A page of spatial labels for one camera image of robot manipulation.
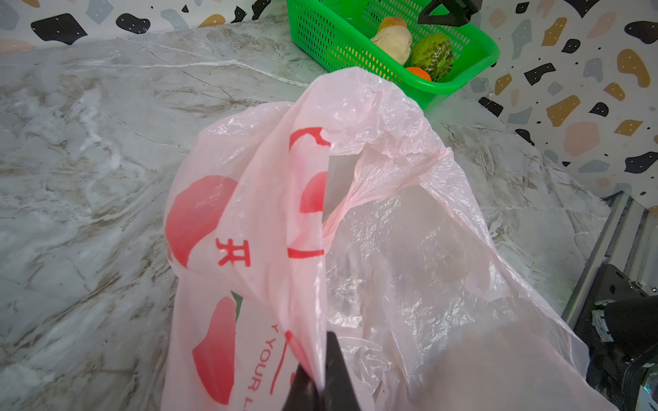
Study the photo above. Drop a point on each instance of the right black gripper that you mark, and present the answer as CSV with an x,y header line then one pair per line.
x,y
450,13

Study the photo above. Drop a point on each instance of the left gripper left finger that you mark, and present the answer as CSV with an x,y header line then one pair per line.
x,y
303,395

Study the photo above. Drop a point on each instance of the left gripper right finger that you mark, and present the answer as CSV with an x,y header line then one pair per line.
x,y
338,394

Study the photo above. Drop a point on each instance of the green fruit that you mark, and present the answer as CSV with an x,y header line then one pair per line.
x,y
434,55

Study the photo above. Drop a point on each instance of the peach yellow red fruit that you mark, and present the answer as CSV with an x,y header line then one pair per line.
x,y
392,22

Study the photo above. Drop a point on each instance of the orange tangerine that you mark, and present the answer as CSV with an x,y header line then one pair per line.
x,y
419,72

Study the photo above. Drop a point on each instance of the green plastic basket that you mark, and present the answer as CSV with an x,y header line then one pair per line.
x,y
337,34

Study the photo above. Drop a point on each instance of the pink plastic bag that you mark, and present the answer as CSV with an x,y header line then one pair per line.
x,y
344,212

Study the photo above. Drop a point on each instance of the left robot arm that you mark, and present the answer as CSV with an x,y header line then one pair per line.
x,y
618,323

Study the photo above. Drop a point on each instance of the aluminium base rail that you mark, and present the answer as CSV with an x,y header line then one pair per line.
x,y
628,241

